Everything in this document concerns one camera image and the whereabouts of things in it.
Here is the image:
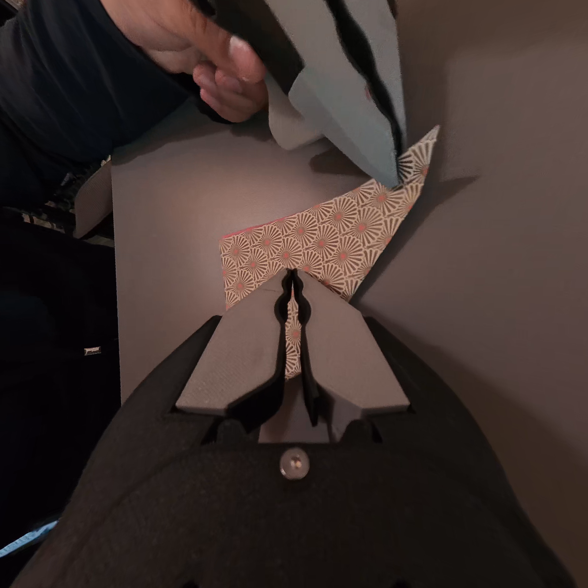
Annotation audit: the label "patterned origami paper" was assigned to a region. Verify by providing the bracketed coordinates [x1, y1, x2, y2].
[220, 125, 440, 380]

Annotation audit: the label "grey chair armrest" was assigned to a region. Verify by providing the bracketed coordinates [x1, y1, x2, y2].
[73, 157, 115, 240]

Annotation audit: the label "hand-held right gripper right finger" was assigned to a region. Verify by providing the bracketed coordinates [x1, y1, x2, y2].
[292, 270, 410, 443]

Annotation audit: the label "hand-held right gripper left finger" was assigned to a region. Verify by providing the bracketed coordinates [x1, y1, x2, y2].
[175, 270, 295, 435]

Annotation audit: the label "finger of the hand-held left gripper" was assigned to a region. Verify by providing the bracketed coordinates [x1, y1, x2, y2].
[264, 0, 399, 188]
[339, 0, 408, 151]

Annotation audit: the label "blue strap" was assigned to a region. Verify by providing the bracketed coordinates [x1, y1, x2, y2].
[0, 518, 62, 558]

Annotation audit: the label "person's dark shirt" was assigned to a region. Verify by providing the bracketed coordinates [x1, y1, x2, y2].
[0, 0, 205, 184]

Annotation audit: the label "person's dark trousers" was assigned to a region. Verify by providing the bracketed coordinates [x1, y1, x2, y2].
[0, 207, 122, 547]

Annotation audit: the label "person's left hand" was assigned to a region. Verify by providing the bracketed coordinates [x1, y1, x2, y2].
[102, 0, 268, 124]

